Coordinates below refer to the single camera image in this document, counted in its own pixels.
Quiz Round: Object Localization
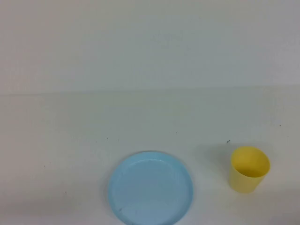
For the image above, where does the light blue round plate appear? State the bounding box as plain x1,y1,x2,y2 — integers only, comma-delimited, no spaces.
107,150,195,225

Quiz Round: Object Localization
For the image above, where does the yellow plastic cup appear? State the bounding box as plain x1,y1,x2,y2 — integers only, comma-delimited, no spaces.
228,146,271,195

